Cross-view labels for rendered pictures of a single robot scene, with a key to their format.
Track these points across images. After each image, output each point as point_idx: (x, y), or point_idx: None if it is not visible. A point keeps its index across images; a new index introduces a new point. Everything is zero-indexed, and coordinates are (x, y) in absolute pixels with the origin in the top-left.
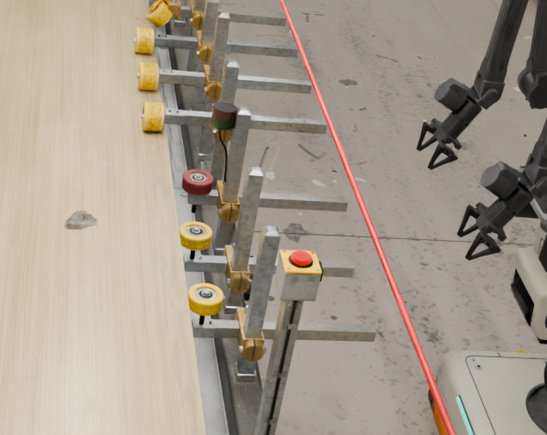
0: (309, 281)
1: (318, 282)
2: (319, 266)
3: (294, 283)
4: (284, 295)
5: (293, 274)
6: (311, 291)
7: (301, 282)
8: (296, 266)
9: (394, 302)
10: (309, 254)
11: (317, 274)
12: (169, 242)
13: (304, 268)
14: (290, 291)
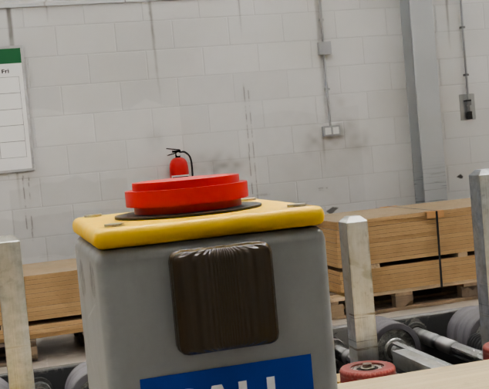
0: (92, 299)
1: (102, 312)
2: (162, 223)
3: (85, 303)
4: (89, 380)
5: (79, 244)
6: (102, 376)
7: (88, 301)
8: (124, 214)
9: None
10: (217, 177)
11: (97, 251)
12: None
13: (111, 220)
14: (88, 355)
